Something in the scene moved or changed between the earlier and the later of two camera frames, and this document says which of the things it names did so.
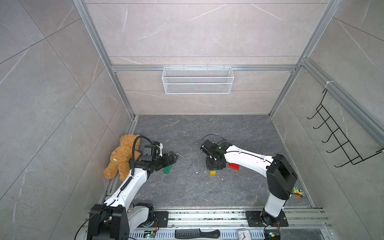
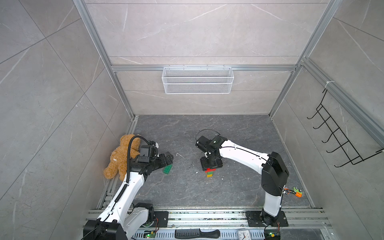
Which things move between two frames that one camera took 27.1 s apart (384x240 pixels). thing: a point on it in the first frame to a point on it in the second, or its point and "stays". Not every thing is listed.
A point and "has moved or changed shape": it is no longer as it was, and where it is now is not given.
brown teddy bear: [120, 157] stays
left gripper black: [167, 162] stays
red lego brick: [234, 166] has moved or changed shape
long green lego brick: [167, 169] stays
